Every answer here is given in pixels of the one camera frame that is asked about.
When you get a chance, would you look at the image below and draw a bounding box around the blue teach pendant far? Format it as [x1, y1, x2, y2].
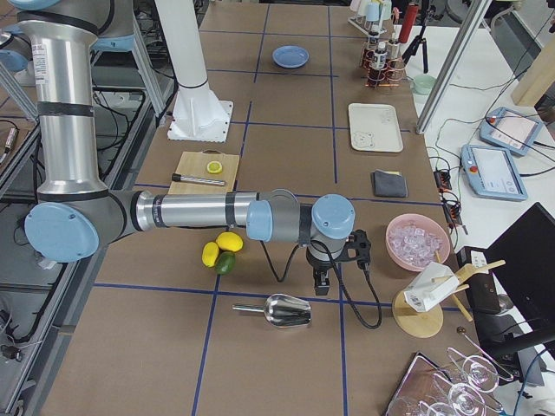
[480, 107, 541, 156]

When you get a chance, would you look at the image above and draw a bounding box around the blue plate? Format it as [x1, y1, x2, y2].
[272, 45, 310, 69]

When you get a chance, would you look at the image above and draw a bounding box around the large yellow lemon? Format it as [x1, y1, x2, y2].
[215, 231, 244, 252]

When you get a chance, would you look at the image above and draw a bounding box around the wooden cutting board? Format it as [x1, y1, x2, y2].
[168, 151, 240, 194]

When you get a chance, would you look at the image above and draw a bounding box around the small yellow lemon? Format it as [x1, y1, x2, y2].
[201, 241, 220, 268]

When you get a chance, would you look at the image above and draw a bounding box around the aluminium frame post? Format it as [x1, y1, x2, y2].
[415, 0, 492, 134]

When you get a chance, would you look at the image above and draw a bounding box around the blue teach pendant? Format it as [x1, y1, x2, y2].
[460, 145, 528, 201]
[480, 107, 541, 156]

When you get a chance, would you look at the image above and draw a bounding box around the blue teach pendant near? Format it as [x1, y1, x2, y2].
[460, 145, 528, 201]

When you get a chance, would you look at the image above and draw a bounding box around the black monitor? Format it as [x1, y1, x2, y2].
[467, 202, 554, 358]

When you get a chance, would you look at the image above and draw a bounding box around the wooden cup stand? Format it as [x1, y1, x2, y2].
[392, 260, 506, 338]

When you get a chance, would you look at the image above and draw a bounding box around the green lime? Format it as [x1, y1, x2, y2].
[214, 251, 236, 276]

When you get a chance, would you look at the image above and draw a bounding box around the grey folded cloth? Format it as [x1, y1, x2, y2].
[371, 170, 408, 198]

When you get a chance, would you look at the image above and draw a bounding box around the lemon half slice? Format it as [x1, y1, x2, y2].
[206, 160, 224, 174]

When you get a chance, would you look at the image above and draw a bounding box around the pale green bowl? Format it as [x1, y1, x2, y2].
[412, 74, 436, 95]

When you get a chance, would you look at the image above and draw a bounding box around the steel muddler rod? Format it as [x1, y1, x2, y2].
[171, 172, 226, 186]

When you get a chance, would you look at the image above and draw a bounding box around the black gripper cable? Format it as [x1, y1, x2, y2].
[259, 240, 383, 328]

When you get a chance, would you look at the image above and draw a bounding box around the cream bear tray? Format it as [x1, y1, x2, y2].
[348, 103, 403, 153]

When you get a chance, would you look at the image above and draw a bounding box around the white paper carton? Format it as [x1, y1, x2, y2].
[403, 262, 460, 313]

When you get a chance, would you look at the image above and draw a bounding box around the steel ice scoop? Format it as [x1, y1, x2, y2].
[232, 294, 311, 328]

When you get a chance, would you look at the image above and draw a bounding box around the pink bowl of ice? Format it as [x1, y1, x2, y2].
[385, 213, 451, 271]

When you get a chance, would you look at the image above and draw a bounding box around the copper wire bottle rack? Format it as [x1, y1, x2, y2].
[360, 42, 406, 88]

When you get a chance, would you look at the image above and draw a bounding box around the red cylinder bottle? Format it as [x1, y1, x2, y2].
[398, 2, 420, 43]

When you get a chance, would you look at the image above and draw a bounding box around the white pedestal base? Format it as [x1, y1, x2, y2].
[155, 0, 233, 143]

